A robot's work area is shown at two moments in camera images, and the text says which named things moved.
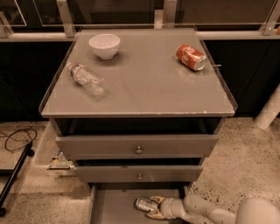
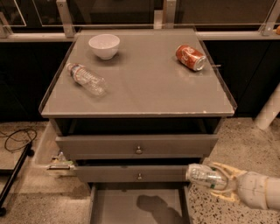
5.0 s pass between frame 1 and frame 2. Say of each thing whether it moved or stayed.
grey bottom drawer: stayed
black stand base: stayed
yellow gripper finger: moved
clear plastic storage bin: stayed
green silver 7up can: moved
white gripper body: moved
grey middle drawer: stayed
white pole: stayed
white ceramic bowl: stayed
